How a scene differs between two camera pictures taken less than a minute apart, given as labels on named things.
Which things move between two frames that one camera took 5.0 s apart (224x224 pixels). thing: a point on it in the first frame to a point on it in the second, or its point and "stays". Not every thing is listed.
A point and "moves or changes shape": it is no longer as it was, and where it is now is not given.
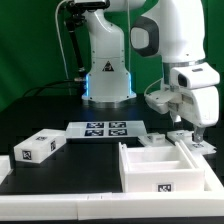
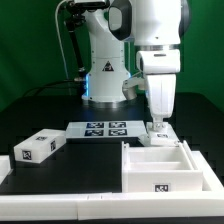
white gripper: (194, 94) to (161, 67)
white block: (154, 139) moves or changes shape
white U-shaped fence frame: (116, 205) stays
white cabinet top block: (39, 146) stays
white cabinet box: (159, 169) stays
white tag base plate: (105, 129) stays
